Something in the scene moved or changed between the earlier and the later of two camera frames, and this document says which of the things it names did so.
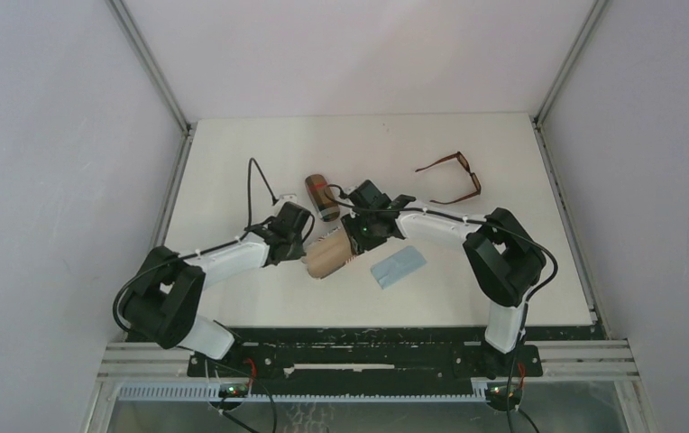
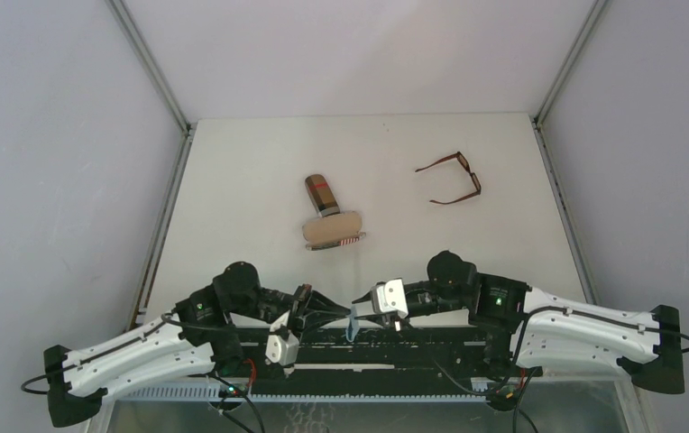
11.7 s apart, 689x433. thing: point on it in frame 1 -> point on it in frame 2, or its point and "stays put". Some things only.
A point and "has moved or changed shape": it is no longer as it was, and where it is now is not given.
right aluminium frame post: [591, 19] stays put
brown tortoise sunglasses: [467, 166] stays put
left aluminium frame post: [158, 76] stays put
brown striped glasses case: [322, 198] stays put
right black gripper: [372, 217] -> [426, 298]
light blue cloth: [398, 266] -> [353, 327]
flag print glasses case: [329, 253] has moved or changed shape
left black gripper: [303, 240] -> [303, 305]
